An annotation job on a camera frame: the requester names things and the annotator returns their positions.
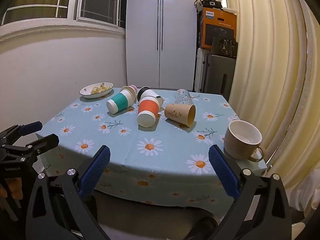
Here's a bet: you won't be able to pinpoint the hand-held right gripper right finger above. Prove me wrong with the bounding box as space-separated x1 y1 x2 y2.
208 144 292 240

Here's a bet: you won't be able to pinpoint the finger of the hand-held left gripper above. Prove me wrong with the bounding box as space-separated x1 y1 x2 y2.
0 121 43 146
18 133 60 163

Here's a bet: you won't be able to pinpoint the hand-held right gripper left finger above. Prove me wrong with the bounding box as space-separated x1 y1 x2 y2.
25 144 112 240

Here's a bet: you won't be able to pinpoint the teal and white cup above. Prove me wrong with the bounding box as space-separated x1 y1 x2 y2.
106 89 137 115

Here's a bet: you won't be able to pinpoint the brown paper cup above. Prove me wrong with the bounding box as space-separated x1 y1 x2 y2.
164 103 196 127

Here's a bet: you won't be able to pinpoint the orange and white cup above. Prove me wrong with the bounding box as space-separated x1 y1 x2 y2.
137 95 161 127

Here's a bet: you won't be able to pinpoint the clear glass cup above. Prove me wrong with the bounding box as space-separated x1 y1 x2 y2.
173 89 194 105

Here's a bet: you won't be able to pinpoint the pink cup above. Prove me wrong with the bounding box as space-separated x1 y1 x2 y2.
119 85 138 101

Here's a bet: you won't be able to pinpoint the black and white cup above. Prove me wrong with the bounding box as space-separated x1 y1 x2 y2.
137 86 164 106

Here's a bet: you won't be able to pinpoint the person's left hand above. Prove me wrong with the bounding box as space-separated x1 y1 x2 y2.
0 177 23 202

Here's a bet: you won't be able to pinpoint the beige ceramic mug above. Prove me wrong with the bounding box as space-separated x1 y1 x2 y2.
223 120 266 162

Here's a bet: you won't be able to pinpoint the dark stool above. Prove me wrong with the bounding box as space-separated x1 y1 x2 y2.
185 215 221 240

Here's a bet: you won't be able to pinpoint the blue daisy print tablecloth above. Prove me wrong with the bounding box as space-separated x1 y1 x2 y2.
36 87 267 207

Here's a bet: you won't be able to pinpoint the white bowl with food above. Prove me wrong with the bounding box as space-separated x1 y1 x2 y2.
79 82 115 99

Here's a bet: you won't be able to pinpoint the yellow food pieces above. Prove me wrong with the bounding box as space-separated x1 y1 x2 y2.
90 83 112 95

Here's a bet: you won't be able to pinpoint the grey suitcase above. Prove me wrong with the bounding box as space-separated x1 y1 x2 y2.
201 53 237 100

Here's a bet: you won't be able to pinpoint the cream curtain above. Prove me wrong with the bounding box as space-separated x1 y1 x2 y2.
221 0 320 207

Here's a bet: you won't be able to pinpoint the black handbag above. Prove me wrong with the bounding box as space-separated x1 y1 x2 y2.
211 37 238 59

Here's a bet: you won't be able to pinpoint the white framed window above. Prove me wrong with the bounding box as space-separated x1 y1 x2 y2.
0 0 129 34

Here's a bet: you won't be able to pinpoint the white wardrobe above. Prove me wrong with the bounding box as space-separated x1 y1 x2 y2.
125 0 198 91

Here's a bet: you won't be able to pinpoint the orange and black cardboard box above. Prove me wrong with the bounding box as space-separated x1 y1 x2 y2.
199 7 237 51

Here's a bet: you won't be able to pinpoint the black bag on box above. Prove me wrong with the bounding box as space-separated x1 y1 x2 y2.
201 0 223 9

